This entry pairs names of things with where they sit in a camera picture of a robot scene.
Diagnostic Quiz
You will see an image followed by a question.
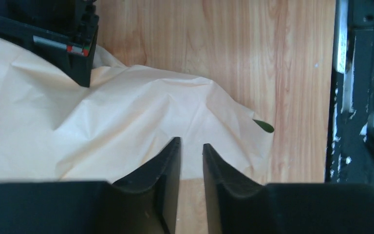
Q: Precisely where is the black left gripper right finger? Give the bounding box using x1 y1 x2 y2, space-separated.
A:
203 144 374 234

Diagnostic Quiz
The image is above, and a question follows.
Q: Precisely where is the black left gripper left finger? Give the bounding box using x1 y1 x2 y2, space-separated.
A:
0 137 181 234

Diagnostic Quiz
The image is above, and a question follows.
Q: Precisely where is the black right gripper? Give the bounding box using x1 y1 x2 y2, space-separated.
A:
0 0 99 87

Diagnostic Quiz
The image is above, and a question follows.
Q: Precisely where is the green and tan wrapping paper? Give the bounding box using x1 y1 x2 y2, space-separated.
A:
0 39 273 182

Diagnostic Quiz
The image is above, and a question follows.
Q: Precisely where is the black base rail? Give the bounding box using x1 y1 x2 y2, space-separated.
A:
325 0 374 185

